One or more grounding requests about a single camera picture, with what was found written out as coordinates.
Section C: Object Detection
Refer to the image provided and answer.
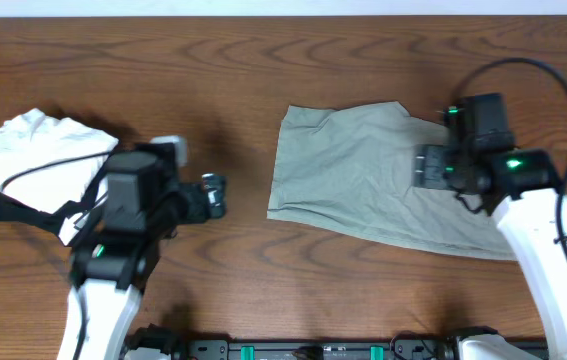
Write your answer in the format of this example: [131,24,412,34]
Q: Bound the grey-green shorts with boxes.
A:
[267,102,514,261]

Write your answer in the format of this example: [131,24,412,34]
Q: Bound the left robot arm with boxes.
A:
[58,143,227,360]

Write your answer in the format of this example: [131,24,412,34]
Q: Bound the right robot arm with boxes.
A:
[413,93,567,359]

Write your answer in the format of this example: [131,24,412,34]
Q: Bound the white folded garment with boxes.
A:
[0,108,120,215]

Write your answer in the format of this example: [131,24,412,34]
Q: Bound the black folded garment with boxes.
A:
[0,150,120,246]

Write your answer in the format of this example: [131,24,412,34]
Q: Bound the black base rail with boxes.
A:
[127,324,459,360]

